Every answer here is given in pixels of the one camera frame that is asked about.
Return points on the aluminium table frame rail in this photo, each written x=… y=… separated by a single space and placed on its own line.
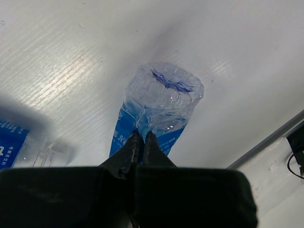
x=284 y=131

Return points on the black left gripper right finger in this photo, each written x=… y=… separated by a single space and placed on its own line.
x=150 y=153

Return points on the blue label white cap bottle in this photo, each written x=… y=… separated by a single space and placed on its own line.
x=31 y=148

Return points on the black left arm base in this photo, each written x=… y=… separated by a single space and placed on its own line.
x=296 y=141

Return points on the white foil covered front board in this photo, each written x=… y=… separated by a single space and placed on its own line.
x=277 y=190

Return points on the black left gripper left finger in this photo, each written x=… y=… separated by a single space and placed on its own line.
x=120 y=163

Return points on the blue cap crushed water bottle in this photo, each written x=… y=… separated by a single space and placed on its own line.
x=160 y=98

